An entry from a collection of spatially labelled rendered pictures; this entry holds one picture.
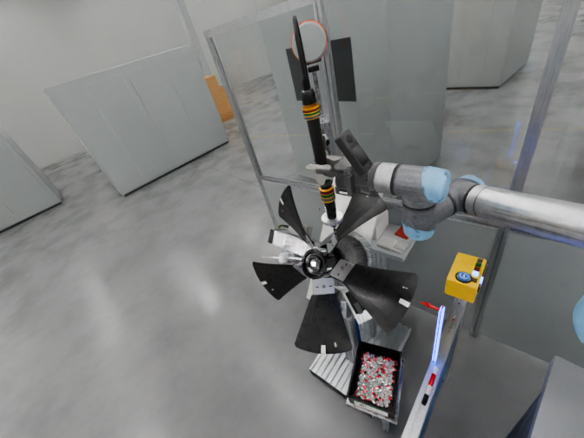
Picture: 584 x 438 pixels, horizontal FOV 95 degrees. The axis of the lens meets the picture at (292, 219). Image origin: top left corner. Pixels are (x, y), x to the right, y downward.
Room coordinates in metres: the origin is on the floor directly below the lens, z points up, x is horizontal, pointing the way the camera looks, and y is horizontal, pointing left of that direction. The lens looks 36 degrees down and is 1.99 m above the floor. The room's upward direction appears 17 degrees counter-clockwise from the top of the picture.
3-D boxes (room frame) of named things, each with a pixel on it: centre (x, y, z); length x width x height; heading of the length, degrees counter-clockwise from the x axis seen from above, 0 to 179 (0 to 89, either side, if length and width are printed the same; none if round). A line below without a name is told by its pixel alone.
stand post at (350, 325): (0.86, -0.12, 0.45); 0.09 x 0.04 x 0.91; 41
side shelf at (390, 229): (1.14, -0.47, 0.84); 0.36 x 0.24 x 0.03; 41
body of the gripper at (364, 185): (0.61, -0.20, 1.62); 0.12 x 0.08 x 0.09; 41
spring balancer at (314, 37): (1.39, -0.31, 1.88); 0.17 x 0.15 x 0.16; 41
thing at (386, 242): (1.03, -0.49, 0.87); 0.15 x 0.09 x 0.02; 37
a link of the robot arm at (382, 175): (0.55, -0.25, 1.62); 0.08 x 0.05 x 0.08; 131
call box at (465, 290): (0.61, -0.59, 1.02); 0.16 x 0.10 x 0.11; 131
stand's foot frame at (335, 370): (0.92, -0.19, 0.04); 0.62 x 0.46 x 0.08; 131
